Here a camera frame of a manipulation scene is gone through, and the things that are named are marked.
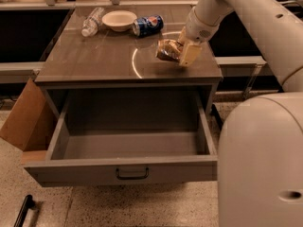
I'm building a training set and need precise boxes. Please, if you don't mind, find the grey cabinet with counter top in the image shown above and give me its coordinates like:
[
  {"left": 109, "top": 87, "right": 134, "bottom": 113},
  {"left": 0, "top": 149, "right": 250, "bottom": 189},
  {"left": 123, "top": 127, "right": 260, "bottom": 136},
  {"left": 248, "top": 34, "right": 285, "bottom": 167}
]
[{"left": 35, "top": 5, "right": 223, "bottom": 110}]

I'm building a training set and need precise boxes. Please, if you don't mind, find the open grey top drawer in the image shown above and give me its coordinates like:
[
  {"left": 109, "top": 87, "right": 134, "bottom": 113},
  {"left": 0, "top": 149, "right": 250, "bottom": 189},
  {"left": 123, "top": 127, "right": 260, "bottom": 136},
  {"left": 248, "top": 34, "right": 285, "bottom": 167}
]
[{"left": 25, "top": 88, "right": 218, "bottom": 186}]

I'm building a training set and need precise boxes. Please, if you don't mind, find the brown cardboard box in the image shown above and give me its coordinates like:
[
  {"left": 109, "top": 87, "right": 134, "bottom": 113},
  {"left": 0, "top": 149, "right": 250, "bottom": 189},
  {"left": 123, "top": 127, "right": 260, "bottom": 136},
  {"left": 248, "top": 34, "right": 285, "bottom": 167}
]
[{"left": 0, "top": 79, "right": 56, "bottom": 151}]

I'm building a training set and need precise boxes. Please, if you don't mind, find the clear plastic water bottle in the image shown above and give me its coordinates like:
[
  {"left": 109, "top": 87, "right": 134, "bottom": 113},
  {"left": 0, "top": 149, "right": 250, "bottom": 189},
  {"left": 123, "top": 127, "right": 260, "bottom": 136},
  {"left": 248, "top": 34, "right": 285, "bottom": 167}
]
[{"left": 81, "top": 8, "right": 104, "bottom": 37}]

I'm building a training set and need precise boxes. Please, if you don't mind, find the black drawer handle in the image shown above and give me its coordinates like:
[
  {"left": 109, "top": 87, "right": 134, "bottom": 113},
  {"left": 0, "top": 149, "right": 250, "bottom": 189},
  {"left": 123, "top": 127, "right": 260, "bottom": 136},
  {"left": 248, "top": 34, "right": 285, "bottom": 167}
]
[{"left": 116, "top": 167, "right": 150, "bottom": 181}]

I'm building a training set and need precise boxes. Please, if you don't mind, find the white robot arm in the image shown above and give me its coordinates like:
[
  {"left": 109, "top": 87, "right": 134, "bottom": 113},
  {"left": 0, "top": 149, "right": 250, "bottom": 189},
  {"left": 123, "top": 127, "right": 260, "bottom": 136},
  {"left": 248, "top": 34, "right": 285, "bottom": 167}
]
[{"left": 181, "top": 0, "right": 303, "bottom": 227}]

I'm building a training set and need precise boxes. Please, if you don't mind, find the black handle on floor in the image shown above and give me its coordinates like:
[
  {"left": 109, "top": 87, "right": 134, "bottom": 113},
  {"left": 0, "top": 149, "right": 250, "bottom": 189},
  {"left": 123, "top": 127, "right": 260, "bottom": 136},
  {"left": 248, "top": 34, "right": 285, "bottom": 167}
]
[{"left": 13, "top": 195, "right": 35, "bottom": 227}]

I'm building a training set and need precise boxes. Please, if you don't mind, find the blue pepsi can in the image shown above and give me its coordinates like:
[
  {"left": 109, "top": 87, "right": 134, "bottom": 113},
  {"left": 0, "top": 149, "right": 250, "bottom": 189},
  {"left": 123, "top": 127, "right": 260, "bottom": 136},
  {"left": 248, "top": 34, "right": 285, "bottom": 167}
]
[{"left": 133, "top": 15, "right": 164, "bottom": 38}]

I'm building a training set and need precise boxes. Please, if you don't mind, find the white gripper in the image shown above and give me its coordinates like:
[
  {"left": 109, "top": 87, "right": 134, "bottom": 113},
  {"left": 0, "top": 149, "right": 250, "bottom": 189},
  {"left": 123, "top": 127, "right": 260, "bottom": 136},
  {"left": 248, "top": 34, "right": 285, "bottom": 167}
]
[{"left": 177, "top": 6, "right": 221, "bottom": 66}]

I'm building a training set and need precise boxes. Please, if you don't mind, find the white paper bowl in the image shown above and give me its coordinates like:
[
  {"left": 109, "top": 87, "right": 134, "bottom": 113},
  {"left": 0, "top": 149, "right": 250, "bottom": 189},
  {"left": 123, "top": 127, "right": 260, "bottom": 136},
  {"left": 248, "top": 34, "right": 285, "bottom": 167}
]
[{"left": 102, "top": 10, "right": 137, "bottom": 32}]

